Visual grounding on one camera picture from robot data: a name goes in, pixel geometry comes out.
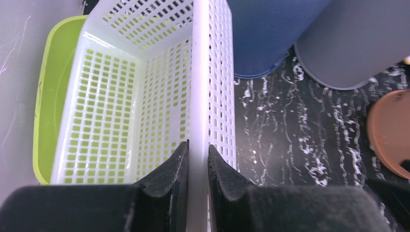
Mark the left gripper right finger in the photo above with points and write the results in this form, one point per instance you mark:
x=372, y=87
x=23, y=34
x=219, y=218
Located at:
x=238, y=205

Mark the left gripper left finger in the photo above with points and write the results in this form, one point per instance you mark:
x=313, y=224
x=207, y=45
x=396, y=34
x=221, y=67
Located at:
x=156, y=203

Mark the white perforated plastic basket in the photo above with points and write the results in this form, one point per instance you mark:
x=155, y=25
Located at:
x=146, y=76

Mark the orange plastic bucket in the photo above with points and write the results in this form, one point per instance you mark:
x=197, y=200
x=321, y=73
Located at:
x=388, y=130

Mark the blue plastic bucket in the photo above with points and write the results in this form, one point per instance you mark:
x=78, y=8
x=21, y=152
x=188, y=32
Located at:
x=264, y=31

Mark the green plastic basket tray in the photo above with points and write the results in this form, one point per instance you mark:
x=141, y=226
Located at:
x=52, y=87

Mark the grey plastic bucket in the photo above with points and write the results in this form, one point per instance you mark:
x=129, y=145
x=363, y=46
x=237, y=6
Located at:
x=353, y=40

